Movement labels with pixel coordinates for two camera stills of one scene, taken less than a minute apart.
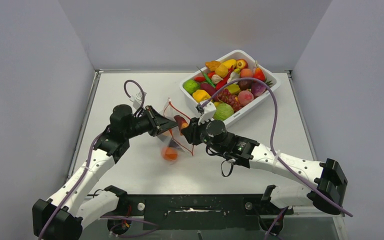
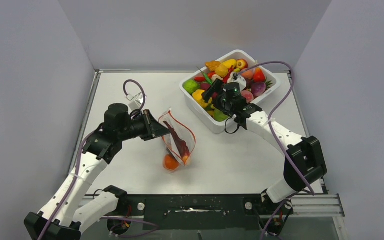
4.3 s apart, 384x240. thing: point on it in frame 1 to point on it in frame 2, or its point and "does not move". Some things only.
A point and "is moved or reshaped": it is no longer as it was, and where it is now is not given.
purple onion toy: (257, 88) does not move
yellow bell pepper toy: (200, 95) does not move
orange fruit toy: (169, 153) to (170, 162)
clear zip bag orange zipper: (171, 142) is moved or reshaped
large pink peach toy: (245, 97) does not move
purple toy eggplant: (208, 88) does not move
